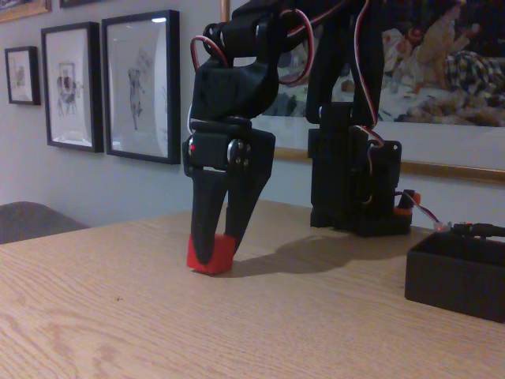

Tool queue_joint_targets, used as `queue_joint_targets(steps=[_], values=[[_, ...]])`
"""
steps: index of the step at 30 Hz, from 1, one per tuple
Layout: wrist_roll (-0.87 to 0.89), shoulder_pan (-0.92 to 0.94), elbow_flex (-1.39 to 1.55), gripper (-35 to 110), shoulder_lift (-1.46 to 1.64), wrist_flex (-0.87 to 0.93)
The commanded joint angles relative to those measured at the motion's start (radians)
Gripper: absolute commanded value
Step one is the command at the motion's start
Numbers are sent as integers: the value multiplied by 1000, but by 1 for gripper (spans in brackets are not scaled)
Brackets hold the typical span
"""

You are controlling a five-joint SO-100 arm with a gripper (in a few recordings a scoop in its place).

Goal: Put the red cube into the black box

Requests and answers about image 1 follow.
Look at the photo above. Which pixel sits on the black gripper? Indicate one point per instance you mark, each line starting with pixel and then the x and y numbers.
pixel 258 151

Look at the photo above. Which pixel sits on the red cube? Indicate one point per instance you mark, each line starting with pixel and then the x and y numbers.
pixel 221 256

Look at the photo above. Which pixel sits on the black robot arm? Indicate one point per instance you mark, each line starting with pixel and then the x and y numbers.
pixel 339 177

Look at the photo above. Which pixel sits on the black box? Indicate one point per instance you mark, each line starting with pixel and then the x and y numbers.
pixel 453 276

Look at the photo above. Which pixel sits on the orange black table clamp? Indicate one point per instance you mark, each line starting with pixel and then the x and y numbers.
pixel 406 203

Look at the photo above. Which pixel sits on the large gold framed painting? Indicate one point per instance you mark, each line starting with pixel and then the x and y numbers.
pixel 453 59

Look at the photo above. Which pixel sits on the large black picture frame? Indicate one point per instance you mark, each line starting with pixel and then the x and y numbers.
pixel 138 87

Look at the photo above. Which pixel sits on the medium black picture frame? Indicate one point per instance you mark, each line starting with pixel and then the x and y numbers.
pixel 71 85

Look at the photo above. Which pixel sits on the small black picture frame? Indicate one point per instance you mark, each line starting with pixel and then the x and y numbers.
pixel 22 75

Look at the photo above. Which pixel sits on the dark picture frame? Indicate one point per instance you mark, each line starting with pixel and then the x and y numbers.
pixel 79 2

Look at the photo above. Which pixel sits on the gold picture frame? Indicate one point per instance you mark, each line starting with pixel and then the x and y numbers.
pixel 19 8

